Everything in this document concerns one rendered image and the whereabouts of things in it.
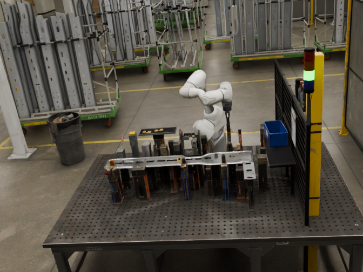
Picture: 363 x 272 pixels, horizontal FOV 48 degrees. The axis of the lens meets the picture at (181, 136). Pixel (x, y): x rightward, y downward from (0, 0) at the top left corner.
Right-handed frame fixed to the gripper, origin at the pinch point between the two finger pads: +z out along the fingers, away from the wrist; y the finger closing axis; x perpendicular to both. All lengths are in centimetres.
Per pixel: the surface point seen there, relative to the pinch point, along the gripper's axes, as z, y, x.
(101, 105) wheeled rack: 102, -384, -240
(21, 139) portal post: 102, -245, -336
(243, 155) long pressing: 28.8, -0.6, 11.7
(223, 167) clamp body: 25.9, 24.9, -6.0
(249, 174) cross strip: 28.7, 34.1, 15.1
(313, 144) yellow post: -5, 54, 61
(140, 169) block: 26, 19, -79
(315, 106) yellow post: -35, 53, 62
